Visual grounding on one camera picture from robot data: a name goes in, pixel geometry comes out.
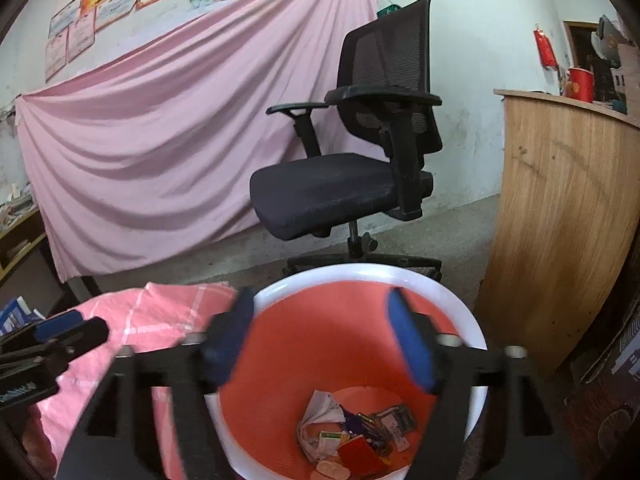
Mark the brown door frame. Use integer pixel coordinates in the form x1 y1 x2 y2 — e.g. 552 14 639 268
563 21 623 103

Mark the pink hanging cloth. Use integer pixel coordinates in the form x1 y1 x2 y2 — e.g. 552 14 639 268
15 0 378 283

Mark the group of wall certificates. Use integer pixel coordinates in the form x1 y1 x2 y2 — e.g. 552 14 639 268
44 0 193 83

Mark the grey wrapper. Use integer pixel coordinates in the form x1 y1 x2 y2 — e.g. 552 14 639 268
297 389 351 463

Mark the small brown wrapper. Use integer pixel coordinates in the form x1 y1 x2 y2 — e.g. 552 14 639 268
315 460 351 480

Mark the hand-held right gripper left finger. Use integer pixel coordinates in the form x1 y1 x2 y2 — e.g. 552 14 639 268
55 287 257 480

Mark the green printed packet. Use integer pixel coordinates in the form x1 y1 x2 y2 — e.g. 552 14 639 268
372 406 417 433

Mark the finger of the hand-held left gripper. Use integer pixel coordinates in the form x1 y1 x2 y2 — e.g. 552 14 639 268
32 310 110 358

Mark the stack of books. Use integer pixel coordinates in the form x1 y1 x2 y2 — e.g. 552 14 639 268
0 182 36 231

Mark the black mesh office chair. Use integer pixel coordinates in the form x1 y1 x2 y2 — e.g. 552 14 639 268
249 0 445 281

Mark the red hanging ornament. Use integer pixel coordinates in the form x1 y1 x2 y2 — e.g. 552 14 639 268
532 24 559 68

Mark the red cup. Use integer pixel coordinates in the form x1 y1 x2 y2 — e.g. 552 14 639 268
567 67 596 103

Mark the red wrapper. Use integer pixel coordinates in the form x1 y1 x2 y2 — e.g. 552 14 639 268
337 437 391 478

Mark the white green label packet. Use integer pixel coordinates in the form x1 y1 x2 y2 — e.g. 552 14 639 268
317 430 346 456

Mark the dark printed cardboard box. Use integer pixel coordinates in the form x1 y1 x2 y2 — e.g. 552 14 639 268
564 300 640 480

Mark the curved wooden counter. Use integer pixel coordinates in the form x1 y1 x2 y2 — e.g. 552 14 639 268
472 89 640 378

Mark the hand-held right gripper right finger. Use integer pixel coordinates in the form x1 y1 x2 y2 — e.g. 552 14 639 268
387 287 578 480

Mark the pink bin with white rim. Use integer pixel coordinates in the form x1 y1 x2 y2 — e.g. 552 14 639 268
207 263 488 480

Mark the wooden shelf desk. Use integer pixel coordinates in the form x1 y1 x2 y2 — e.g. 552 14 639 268
0 207 66 301

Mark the pink checked tablecloth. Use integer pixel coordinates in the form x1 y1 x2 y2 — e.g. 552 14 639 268
27 281 238 480

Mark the pale round object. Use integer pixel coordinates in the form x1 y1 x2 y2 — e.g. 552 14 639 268
592 14 631 61

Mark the blue cardboard box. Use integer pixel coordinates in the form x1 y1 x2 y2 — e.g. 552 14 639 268
0 296 46 336

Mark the dark purple wrapper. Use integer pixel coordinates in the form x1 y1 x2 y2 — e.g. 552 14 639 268
345 410 391 453

